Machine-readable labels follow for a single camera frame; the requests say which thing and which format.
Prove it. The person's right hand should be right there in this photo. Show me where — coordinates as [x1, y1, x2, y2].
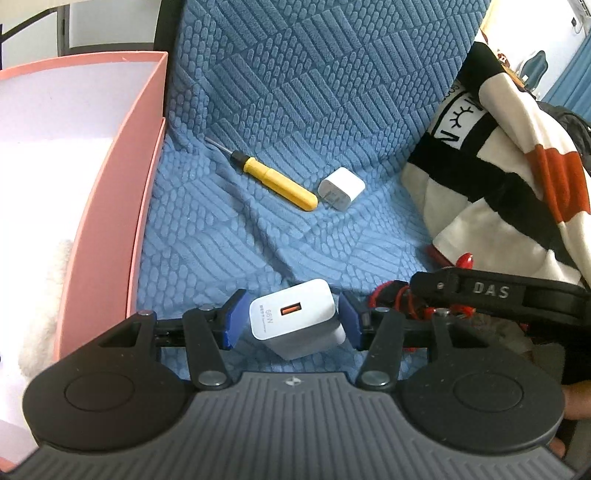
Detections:
[549, 382, 591, 460]

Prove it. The blue textured chair cover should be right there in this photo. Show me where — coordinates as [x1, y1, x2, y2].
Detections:
[137, 1, 488, 318]

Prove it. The large white charger block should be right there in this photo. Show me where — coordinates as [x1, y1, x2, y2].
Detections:
[249, 279, 346, 361]

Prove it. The white plush toy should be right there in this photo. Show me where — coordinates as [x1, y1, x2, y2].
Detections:
[18, 239, 73, 379]

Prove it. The yellow handled screwdriver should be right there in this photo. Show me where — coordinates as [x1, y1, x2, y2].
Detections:
[204, 137, 318, 212]

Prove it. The small white plug adapter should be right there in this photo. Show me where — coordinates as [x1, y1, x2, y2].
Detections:
[318, 167, 366, 211]

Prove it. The red white black blanket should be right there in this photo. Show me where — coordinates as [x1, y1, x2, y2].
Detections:
[402, 41, 590, 286]

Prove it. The pink cardboard box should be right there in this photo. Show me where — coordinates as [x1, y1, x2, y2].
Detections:
[1, 51, 167, 468]

